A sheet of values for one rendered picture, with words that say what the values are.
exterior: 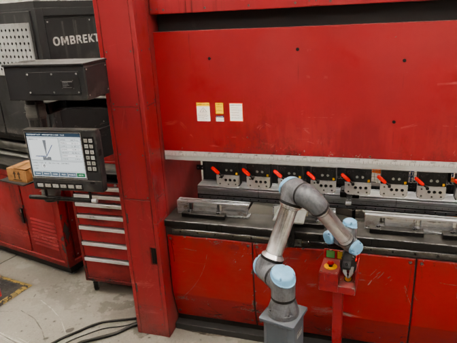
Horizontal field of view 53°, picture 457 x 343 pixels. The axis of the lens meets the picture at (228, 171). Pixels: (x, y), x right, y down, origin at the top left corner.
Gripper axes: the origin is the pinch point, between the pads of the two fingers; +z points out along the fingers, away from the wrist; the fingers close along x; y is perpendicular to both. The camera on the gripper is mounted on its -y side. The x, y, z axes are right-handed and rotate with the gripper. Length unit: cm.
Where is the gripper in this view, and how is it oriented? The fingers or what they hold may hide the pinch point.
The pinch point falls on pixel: (347, 277)
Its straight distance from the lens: 270.0
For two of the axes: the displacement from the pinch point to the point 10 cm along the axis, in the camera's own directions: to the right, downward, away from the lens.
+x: -9.3, -0.8, 3.6
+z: 0.8, 9.1, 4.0
